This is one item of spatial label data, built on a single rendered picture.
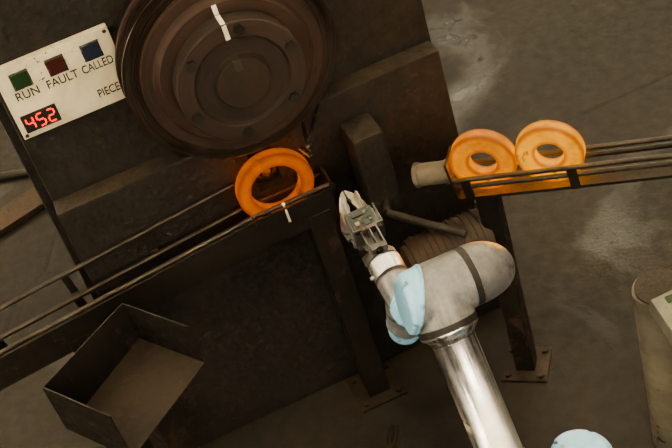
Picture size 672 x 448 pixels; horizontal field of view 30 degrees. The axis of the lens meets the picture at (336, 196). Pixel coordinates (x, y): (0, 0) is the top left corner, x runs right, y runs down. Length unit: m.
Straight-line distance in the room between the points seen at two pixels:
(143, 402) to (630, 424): 1.20
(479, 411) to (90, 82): 1.10
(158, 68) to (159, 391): 0.70
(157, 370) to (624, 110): 1.93
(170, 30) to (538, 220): 1.55
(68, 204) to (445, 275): 0.99
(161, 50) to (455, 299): 0.80
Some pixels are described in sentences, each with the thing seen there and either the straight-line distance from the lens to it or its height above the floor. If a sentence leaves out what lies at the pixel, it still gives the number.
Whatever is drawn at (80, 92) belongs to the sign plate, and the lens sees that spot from 2.78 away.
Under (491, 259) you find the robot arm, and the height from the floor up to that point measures 0.91.
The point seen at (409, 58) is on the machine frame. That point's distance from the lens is 2.97.
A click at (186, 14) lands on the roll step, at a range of 2.57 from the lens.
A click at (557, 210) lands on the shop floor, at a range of 3.78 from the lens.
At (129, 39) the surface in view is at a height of 1.26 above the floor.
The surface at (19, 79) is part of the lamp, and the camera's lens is 2.74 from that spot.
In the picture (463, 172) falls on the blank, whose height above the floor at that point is 0.68.
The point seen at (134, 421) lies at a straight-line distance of 2.74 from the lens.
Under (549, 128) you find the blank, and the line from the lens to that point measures 2.78.
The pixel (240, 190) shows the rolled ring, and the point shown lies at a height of 0.79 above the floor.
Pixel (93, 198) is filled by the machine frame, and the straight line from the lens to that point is 2.89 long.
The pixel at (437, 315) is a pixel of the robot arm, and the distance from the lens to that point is 2.29.
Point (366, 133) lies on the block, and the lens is 2.89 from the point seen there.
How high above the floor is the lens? 2.48
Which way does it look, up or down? 38 degrees down
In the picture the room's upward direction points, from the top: 18 degrees counter-clockwise
